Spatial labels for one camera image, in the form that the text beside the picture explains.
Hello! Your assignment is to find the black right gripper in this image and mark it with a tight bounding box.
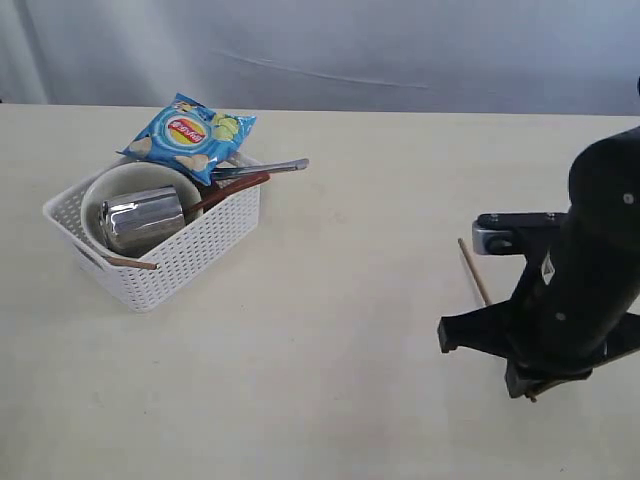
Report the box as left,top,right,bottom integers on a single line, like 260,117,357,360
438,128,639,399

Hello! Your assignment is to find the brown wooden chopstick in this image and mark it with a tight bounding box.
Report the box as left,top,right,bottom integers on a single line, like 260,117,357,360
103,256,158,271
457,237,640,404

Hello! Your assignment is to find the steel fork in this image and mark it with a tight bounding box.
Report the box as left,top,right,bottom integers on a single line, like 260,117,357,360
211,158,309,181

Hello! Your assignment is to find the blue potato chips bag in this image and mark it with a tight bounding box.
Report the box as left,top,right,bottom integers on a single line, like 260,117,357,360
119,93,256,186

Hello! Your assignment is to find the white woven plastic basket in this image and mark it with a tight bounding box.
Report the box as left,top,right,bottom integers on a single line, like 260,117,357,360
43,157,260,312

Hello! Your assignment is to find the brown wooden spoon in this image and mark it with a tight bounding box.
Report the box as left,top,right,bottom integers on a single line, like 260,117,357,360
183,173,270,216

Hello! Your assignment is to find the shiny steel cup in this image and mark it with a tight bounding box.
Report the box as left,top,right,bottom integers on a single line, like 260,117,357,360
98,185,186,256

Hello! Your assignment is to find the white ceramic bowl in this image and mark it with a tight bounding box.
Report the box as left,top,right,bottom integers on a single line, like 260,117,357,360
81,162,202,259

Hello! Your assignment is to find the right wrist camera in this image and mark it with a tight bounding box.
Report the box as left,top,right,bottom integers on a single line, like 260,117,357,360
472,212,567,258

